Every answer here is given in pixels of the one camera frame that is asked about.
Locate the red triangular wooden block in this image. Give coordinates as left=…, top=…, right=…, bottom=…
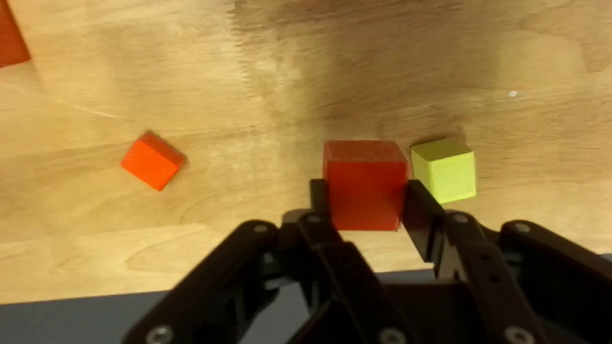
left=0, top=0, right=32, bottom=70

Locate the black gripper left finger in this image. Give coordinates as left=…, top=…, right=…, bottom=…
left=120, top=177, right=422, bottom=344

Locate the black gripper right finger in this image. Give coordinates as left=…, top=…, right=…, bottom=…
left=399, top=179, right=612, bottom=344

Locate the small orange-red wooden block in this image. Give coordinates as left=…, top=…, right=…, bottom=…
left=118, top=128, right=189, bottom=193

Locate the pale yellow wooden block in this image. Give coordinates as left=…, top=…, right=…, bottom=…
left=408, top=137, right=477, bottom=206

